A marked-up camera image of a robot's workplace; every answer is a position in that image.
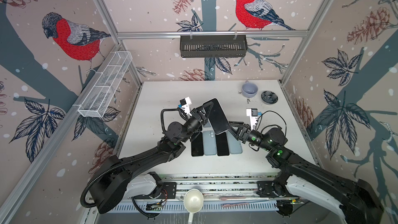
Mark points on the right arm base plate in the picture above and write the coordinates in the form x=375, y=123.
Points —
x=272, y=189

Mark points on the white mesh wall shelf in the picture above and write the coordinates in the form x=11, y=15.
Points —
x=101, y=94

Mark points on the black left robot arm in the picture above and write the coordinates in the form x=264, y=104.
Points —
x=107, y=187

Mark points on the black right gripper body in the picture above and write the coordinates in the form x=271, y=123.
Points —
x=245, y=138

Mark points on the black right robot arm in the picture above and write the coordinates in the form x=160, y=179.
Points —
x=354, y=201

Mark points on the red pen on rail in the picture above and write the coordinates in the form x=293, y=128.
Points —
x=231, y=205

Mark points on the black phone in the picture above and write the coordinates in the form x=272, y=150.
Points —
x=222, y=145
x=197, y=147
x=218, y=119

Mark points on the lavender cup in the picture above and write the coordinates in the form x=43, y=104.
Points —
x=249, y=90

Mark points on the white ladle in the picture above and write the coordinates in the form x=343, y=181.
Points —
x=193, y=203

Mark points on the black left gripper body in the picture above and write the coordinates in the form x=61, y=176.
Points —
x=198, y=118

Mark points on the light blue phone case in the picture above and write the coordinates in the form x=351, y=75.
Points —
x=209, y=143

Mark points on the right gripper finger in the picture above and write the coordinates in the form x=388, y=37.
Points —
x=237, y=124
x=235, y=133

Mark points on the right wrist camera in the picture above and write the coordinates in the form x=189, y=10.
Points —
x=253, y=114

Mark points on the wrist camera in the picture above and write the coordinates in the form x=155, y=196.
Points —
x=185, y=105
x=253, y=114

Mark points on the dark grey small bowl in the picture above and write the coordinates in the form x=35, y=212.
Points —
x=269, y=97

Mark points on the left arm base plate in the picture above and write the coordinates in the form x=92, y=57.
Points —
x=163, y=191

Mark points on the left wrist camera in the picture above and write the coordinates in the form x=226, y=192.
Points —
x=185, y=105

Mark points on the white phone case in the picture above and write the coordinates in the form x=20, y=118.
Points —
x=233, y=144

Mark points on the black hanging wire basket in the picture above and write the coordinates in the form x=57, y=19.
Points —
x=213, y=46

